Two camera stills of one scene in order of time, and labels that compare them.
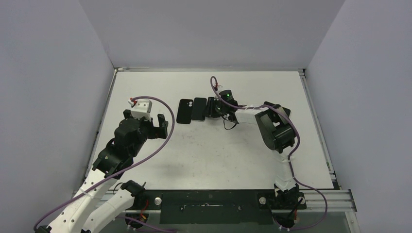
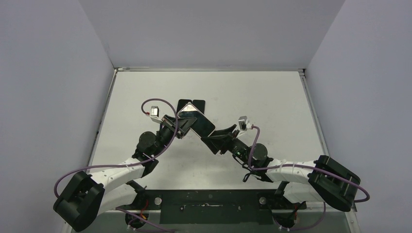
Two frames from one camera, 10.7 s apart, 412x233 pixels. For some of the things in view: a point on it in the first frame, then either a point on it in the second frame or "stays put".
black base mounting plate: x=220 y=206 stays put
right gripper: x=212 y=107 → x=225 y=143
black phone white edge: x=199 y=105 stays put
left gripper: x=156 y=132 → x=183 y=124
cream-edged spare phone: x=287 y=110 → x=202 y=126
